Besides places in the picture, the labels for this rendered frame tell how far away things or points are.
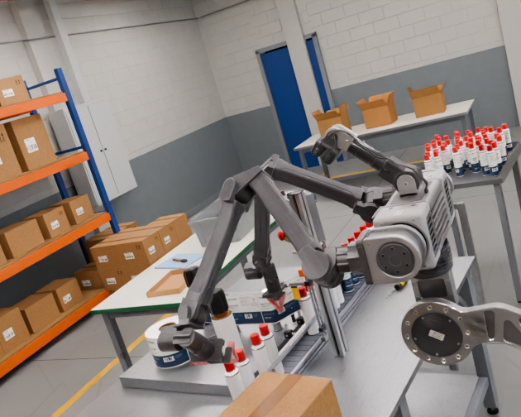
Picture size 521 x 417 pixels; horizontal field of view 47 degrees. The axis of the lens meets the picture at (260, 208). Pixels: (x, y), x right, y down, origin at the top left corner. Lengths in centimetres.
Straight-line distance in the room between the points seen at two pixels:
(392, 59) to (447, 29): 91
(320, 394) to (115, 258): 490
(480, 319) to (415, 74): 817
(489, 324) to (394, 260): 39
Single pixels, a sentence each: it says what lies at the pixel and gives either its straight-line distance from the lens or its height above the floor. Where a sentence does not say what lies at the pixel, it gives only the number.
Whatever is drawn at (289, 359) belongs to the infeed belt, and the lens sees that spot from 238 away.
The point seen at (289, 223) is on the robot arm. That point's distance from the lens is 162.
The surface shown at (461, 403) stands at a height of 22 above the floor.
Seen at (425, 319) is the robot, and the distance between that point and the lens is 175.
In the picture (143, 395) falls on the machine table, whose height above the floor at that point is 83.
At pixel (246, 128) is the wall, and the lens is 1081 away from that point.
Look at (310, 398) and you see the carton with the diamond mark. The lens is 165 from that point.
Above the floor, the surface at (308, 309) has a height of 100.
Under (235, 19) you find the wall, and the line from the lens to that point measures 1061.
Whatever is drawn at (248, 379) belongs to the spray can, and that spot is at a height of 98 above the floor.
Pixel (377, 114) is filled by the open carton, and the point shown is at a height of 94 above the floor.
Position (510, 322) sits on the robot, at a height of 115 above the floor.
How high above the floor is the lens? 198
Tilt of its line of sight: 13 degrees down
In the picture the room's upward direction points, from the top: 17 degrees counter-clockwise
